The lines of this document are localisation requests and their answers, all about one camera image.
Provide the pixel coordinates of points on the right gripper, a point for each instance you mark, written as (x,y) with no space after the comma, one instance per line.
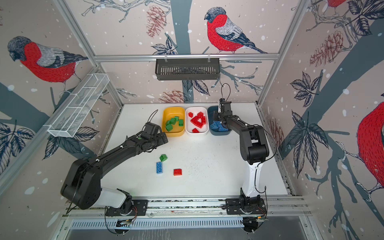
(216,116)

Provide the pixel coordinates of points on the light blue lego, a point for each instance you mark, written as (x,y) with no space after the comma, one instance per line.
(215,126)

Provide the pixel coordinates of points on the red long lego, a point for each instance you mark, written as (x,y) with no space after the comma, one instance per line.
(195,120)

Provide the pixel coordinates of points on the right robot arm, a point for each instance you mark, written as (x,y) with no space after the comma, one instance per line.
(254,150)

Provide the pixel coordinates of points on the red square lego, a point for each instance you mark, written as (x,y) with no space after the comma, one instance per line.
(200,114)

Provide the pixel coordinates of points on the teal plastic bin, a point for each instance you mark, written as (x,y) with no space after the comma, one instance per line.
(211,110)

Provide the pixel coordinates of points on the yellow plastic bin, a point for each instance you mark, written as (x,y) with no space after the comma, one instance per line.
(170,113)

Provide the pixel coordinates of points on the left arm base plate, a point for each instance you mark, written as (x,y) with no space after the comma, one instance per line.
(129,208)

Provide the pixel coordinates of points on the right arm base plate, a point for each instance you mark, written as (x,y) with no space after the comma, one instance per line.
(251,206)

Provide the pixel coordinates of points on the white plastic bin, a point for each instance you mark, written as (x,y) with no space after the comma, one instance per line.
(190,126)

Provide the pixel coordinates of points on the green rounded lego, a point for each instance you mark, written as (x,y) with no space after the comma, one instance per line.
(169,127)

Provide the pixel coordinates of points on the red lego bottom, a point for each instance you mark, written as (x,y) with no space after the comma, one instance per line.
(178,172)

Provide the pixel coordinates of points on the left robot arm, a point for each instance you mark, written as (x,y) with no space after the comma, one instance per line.
(82,185)

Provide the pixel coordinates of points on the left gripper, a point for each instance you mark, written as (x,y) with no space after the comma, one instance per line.
(161,140)

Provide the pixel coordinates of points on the black hanging wire basket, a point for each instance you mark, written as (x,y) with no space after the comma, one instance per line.
(187,69)

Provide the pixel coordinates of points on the white wire mesh basket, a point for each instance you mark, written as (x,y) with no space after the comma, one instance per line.
(71,118)

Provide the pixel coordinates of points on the blue lego diagonal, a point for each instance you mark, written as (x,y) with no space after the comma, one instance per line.
(223,129)

